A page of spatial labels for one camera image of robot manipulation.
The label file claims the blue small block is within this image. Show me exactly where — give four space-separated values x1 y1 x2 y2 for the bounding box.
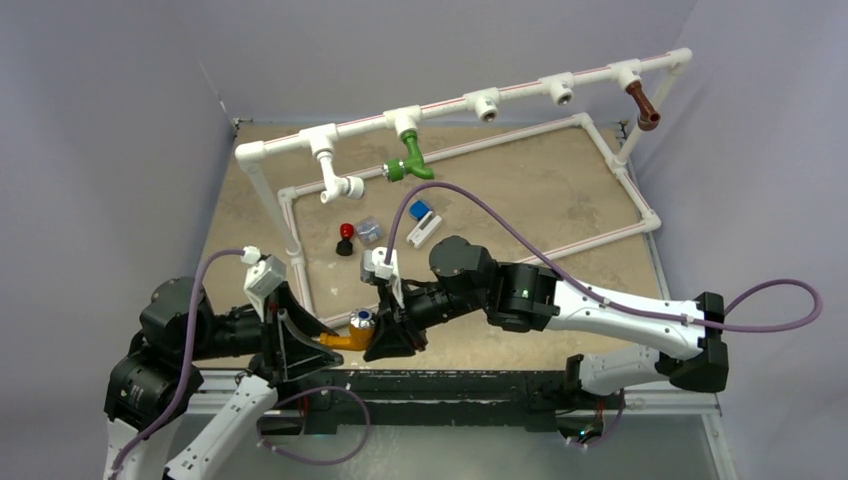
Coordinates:
408 200 431 222

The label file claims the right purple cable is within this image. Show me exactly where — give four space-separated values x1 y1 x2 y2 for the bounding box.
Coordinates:
384 182 824 334

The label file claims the green plastic faucet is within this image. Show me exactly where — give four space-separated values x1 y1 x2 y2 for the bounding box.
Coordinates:
382 130 435 182

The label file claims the clear plastic small box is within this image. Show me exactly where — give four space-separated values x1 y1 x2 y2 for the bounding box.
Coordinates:
354 216 385 245

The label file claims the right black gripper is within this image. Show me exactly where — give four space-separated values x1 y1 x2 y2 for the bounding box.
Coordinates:
366 276 487 361

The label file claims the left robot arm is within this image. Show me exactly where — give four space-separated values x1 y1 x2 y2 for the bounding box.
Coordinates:
103 277 343 479

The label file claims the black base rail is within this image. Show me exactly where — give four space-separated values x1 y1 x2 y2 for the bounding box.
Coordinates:
258 367 627 437

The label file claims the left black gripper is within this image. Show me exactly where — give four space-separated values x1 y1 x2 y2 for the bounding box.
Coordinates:
183 279 344 376

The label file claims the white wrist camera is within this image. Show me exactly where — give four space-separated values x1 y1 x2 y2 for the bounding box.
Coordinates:
360 247 405 308
241 246 287 312

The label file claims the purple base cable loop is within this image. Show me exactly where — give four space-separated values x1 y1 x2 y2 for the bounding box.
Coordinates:
256 386 371 467

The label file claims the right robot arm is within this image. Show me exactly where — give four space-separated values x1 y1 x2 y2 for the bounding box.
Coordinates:
360 236 729 407

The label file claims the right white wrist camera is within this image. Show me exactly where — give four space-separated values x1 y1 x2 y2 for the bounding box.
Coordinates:
360 247 405 308

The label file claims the red and black knob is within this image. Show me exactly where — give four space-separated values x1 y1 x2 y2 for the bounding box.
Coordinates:
335 223 355 257

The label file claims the brown plastic faucet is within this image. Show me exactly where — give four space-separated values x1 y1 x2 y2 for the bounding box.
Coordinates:
625 80 661 132

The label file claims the white PVC pipe frame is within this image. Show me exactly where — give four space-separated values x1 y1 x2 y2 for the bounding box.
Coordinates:
234 48 693 312

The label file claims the white plastic clip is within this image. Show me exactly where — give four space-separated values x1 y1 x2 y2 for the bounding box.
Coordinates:
406 211 443 249

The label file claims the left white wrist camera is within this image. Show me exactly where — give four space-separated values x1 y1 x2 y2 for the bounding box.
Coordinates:
241 246 287 312

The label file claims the orange plastic faucet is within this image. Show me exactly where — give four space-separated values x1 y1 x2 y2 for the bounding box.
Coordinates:
319 309 376 351

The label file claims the white plastic faucet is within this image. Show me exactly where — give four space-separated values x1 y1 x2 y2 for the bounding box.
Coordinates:
316 150 365 204

